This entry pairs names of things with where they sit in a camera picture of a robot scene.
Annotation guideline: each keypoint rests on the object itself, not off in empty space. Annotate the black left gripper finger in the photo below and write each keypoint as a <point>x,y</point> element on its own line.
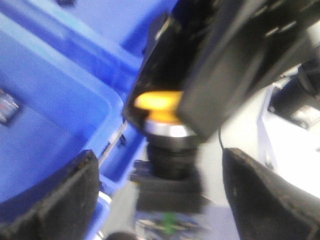
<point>59,207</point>
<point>264,205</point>
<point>157,71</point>
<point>249,43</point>

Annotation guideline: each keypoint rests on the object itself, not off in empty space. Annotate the yellow mushroom push button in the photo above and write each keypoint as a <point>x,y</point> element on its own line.
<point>170,203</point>

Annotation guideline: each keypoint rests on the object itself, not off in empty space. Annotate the blue bin holding buttons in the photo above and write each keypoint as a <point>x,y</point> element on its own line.
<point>51,109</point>

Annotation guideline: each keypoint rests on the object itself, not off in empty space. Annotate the blue bin behind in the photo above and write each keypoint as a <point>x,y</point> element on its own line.
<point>98,35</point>

